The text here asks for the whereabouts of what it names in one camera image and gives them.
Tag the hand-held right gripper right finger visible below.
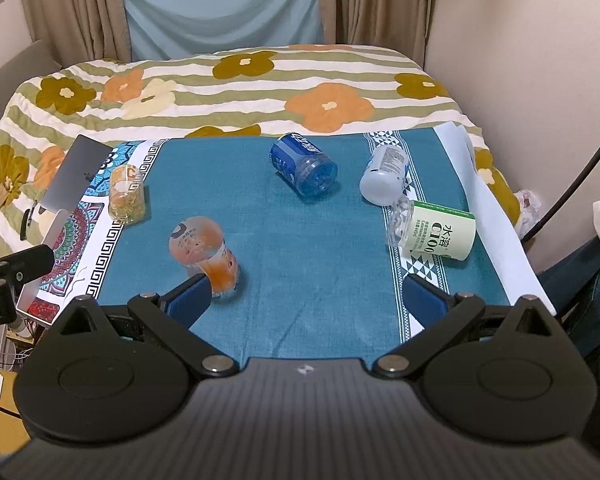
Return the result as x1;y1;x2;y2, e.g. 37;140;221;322
372;274;561;377

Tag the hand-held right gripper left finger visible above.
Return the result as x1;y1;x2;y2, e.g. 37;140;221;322
55;274;240;377

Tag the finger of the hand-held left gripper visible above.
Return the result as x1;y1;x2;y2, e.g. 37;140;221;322
0;244;56;287

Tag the orange label clear plastic cup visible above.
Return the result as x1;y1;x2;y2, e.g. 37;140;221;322
168;216;241;297

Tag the green label clear plastic cup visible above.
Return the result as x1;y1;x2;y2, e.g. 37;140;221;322
386;199;477;262

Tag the yellow label clear plastic cup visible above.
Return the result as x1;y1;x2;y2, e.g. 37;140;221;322
108;164;147;226

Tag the white label clear plastic cup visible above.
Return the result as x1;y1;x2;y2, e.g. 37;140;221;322
359;145;410;206

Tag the blue label clear plastic cup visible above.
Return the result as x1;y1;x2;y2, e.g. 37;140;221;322
270;132;339;197

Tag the silver laptop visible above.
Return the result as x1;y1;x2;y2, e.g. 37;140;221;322
45;135;113;213

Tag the cardboard box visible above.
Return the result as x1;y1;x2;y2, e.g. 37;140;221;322
0;365;31;446

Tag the teal patterned tablecloth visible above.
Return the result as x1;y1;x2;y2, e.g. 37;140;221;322
30;127;516;361

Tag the white plastic bag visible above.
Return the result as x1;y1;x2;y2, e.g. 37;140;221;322
512;189;543;238

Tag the dark cloth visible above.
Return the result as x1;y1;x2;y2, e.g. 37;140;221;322
537;235;600;361

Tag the grey sofa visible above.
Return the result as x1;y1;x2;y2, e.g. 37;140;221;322
0;40;63;161

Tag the floral striped blanket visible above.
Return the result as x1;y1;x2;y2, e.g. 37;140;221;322
0;45;523;261

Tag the beige curtain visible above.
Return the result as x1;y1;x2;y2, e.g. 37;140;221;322
15;0;133;68
317;0;436;68

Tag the light blue curtain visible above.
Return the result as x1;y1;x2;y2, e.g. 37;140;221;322
117;0;331;61

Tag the black cable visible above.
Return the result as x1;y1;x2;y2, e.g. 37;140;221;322
520;115;600;243

